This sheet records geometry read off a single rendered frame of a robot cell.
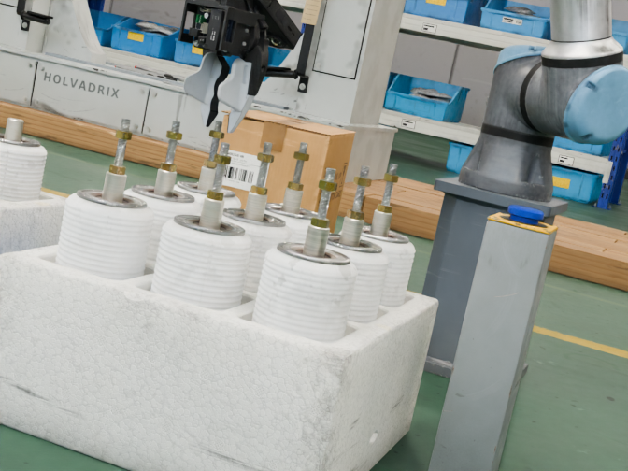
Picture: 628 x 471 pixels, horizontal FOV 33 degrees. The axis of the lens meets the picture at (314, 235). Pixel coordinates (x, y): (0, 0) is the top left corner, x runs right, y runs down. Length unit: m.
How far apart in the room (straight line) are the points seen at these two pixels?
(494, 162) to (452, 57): 8.12
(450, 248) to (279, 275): 0.68
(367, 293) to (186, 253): 0.21
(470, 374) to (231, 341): 0.31
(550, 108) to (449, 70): 8.20
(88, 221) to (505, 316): 0.46
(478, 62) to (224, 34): 8.48
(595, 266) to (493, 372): 1.88
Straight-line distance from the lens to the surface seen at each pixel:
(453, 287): 1.70
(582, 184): 5.82
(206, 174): 1.37
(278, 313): 1.05
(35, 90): 3.86
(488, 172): 1.69
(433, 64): 9.84
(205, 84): 1.38
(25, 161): 1.49
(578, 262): 3.09
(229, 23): 1.32
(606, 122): 1.60
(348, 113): 3.38
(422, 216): 3.17
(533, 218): 1.21
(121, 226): 1.14
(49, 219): 1.50
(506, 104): 1.70
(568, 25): 1.59
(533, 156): 1.70
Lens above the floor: 0.44
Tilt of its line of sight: 9 degrees down
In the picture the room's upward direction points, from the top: 12 degrees clockwise
